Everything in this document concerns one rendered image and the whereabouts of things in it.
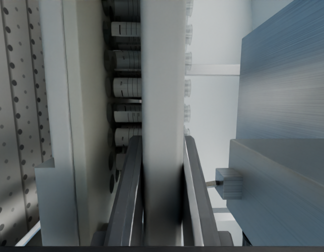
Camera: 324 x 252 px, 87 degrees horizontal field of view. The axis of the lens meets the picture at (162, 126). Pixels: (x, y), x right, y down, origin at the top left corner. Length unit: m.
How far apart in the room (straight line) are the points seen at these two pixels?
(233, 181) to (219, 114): 3.24
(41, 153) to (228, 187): 0.20
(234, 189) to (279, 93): 0.34
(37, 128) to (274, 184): 0.22
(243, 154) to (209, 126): 3.15
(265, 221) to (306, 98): 0.30
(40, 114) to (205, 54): 3.59
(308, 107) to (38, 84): 0.44
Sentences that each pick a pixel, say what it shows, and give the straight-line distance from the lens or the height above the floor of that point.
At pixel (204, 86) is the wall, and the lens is 3.47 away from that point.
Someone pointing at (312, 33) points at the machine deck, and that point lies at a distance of 0.48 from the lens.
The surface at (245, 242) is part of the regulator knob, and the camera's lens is 0.26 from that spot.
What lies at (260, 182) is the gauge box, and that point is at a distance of 0.20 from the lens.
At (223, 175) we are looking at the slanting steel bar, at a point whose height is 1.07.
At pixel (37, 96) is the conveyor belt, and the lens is 0.19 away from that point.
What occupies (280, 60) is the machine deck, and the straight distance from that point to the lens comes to 0.53.
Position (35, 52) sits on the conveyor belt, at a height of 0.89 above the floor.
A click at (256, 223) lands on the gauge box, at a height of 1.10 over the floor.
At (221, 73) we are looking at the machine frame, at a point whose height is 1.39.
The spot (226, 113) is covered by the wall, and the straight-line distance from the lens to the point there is 3.51.
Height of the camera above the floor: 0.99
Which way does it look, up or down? 2 degrees up
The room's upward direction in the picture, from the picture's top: 90 degrees clockwise
